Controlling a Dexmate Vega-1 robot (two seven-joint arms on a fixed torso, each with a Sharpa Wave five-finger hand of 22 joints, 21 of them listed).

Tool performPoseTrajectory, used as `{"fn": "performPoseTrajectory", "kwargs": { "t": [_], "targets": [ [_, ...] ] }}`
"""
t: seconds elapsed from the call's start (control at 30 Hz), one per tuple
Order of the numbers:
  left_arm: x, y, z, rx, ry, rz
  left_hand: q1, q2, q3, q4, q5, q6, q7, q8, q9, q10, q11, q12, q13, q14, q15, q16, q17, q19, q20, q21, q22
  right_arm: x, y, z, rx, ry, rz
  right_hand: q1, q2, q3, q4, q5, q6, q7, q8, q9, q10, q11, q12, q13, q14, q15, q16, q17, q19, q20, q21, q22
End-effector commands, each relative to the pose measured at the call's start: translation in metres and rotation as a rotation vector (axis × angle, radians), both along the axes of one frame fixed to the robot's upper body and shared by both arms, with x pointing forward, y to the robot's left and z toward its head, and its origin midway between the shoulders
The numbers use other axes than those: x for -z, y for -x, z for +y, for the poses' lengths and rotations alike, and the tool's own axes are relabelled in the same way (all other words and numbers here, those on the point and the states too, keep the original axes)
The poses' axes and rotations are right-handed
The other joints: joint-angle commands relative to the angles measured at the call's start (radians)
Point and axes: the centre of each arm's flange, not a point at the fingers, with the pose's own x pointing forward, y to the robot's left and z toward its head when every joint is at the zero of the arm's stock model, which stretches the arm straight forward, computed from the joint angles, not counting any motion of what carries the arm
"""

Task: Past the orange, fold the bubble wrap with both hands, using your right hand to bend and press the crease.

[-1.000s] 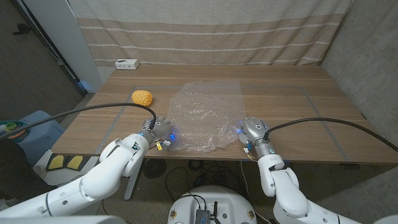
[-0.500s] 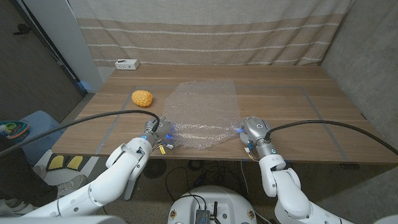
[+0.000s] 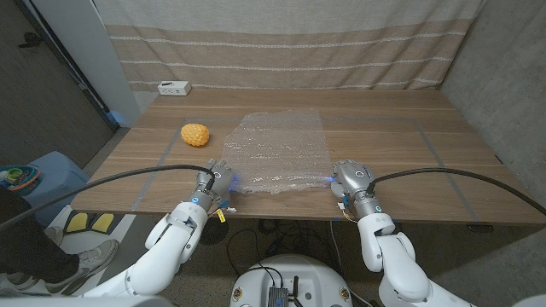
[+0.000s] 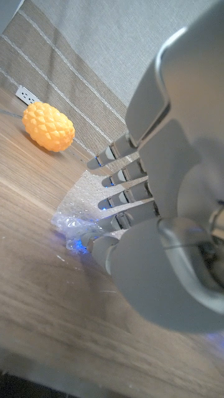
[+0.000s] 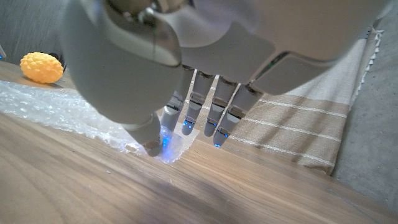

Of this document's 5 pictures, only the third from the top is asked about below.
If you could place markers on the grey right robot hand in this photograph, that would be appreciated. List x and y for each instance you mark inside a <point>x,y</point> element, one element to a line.
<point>354,179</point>

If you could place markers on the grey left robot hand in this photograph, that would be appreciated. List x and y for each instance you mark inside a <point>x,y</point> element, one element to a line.
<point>217,181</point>

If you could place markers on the clear bubble wrap sheet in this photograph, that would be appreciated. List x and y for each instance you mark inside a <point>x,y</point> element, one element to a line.
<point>277,149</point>

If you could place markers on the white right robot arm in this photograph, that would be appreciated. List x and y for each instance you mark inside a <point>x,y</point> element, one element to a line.
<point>396,264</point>

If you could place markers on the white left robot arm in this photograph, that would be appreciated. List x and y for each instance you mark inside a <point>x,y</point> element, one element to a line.
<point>166,251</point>

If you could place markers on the round black floor fan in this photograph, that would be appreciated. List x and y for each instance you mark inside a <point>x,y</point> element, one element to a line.
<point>213,232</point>

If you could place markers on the orange textured ball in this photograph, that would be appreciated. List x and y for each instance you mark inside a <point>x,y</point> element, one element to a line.
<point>195,134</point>

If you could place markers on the white power strip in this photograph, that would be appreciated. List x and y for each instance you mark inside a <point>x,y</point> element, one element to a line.
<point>174,88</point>

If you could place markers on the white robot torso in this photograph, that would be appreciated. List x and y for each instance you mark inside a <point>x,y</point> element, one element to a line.
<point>311,277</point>

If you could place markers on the yellow foot pedal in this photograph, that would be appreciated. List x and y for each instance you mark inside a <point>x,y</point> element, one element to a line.
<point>102,222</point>
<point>77,222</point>

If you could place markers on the grey electronics box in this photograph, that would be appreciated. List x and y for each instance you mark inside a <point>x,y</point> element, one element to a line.
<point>277,297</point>

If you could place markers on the beige striped curtain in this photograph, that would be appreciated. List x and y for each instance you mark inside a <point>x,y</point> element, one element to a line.
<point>277,42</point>

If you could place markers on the grey white sneaker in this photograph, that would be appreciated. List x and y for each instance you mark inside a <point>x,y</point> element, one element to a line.
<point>85,266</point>

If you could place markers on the blue stool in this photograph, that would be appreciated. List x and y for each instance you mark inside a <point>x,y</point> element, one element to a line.
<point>59,179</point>

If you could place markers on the white pillar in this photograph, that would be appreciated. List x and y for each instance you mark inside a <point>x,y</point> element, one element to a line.
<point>94,64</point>

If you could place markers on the perforated metal door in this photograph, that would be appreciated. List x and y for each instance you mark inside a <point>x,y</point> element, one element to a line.
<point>38,106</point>

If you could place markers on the black trouser leg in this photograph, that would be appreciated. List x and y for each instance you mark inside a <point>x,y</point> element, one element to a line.
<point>30,243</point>

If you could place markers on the colourful toy bowl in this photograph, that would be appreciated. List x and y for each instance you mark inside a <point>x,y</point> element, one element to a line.
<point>17,177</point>

